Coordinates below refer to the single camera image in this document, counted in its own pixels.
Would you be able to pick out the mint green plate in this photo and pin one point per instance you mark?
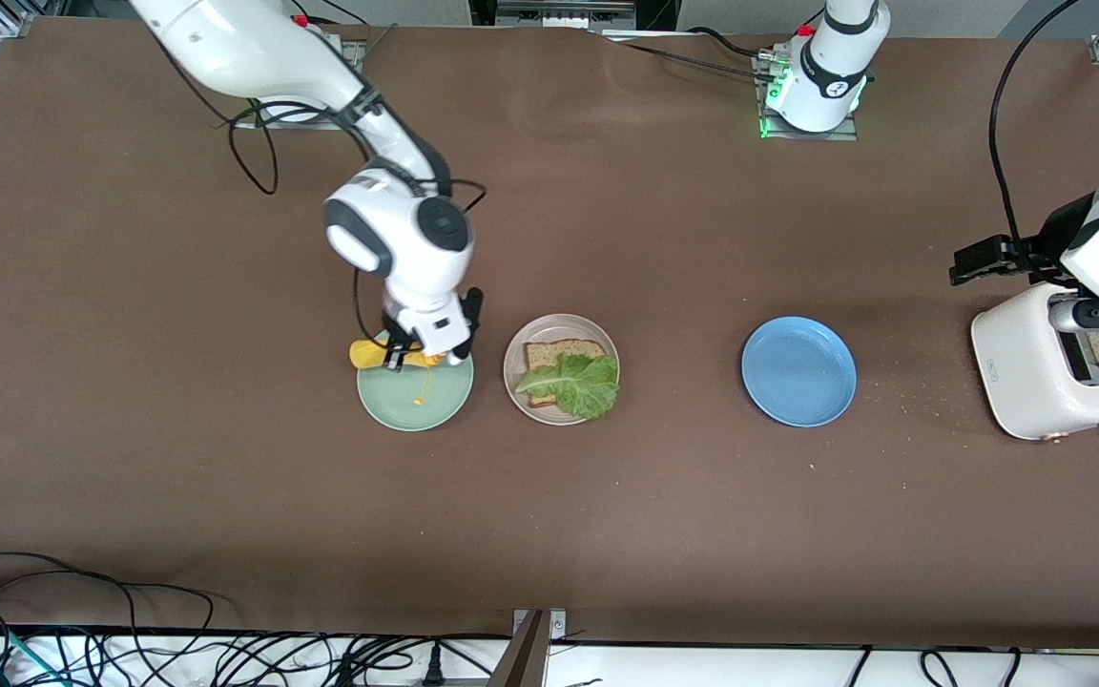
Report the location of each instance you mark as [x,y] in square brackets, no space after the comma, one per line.
[416,401]

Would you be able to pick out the black power plug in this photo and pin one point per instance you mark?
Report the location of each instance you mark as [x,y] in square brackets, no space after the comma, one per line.
[433,668]

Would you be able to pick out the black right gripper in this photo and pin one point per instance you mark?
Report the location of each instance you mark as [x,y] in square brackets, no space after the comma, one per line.
[398,332]

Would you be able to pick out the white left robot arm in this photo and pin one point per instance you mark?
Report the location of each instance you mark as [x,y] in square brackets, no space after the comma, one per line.
[836,57]

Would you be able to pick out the white toaster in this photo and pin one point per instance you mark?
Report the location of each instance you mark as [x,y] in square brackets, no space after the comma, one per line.
[1022,367]

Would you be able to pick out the dark metal bar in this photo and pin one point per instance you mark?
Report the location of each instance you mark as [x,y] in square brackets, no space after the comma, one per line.
[523,658]

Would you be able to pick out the blue plate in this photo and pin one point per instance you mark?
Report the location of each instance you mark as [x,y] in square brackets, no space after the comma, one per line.
[798,372]

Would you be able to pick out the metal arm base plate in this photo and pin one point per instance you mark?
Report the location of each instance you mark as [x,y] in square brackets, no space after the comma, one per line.
[356,52]
[812,136]

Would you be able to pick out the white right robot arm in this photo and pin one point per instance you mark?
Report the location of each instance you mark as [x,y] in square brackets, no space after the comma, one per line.
[254,52]

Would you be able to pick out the beige plate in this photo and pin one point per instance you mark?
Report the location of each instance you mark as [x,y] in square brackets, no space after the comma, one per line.
[559,326]

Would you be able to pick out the green lettuce leaf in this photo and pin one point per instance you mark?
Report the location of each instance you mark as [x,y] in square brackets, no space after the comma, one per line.
[588,391]

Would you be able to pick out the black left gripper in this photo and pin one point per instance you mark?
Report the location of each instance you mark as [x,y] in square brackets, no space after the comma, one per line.
[1044,246]

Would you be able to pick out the black equipment box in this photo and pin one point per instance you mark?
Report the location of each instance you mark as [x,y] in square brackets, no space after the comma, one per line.
[569,11]

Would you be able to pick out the brown table cover sheet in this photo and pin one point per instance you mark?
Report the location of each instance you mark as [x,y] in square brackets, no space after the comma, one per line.
[607,534]

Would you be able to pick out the yellow mustard squeeze bottle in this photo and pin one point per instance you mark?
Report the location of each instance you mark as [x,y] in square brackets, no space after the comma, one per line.
[366,355]

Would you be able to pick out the grey metal bracket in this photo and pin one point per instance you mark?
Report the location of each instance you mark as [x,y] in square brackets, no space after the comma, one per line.
[557,625]

